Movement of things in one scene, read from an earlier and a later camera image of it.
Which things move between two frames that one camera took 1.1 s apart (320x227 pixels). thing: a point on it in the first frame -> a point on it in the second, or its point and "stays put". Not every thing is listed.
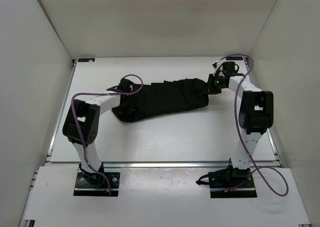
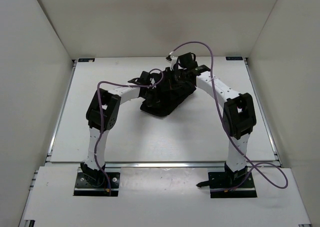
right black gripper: (210, 89) -> (168, 78)
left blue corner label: (86, 59) stays put
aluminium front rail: (164, 165) stays put
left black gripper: (130, 108) -> (153, 89)
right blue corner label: (234, 58) stays put
